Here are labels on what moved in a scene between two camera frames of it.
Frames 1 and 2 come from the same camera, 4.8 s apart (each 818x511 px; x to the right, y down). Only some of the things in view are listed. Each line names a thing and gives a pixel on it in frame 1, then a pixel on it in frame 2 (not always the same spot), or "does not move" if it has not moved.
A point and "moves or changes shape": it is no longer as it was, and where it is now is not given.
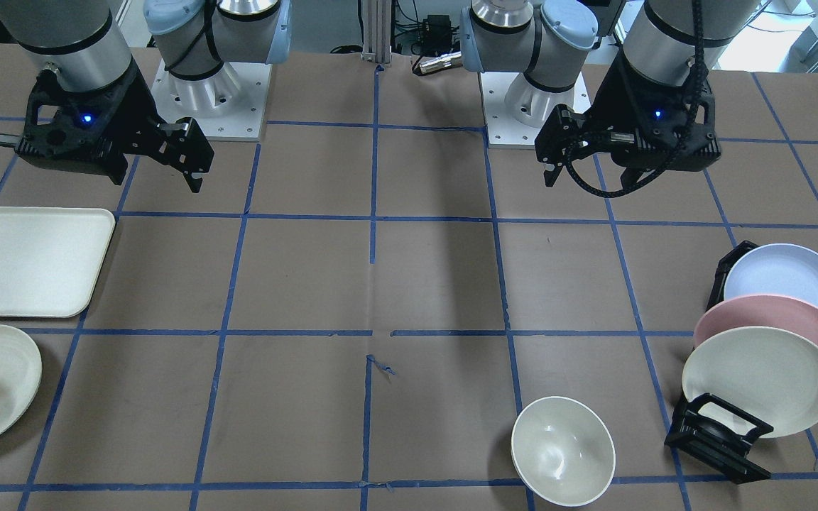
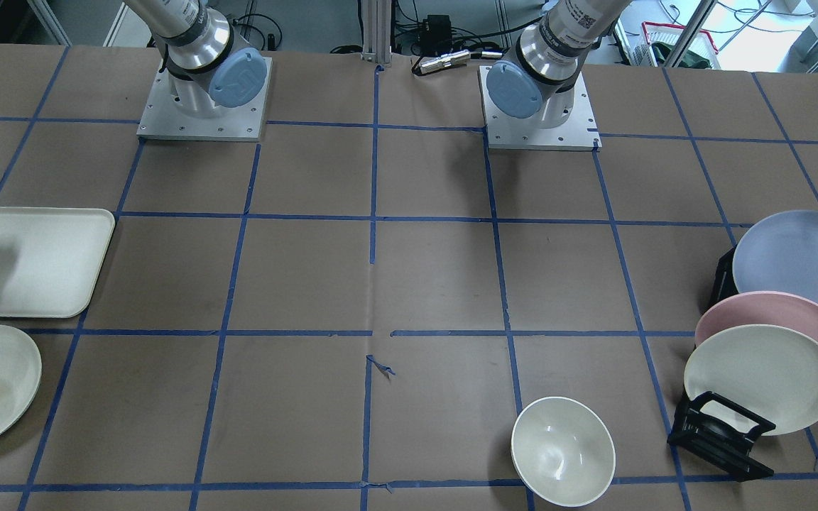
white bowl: x=562 y=451 does not move
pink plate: x=781 y=312 does not move
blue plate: x=792 y=271 moves or changes shape
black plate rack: x=721 y=451 does not move
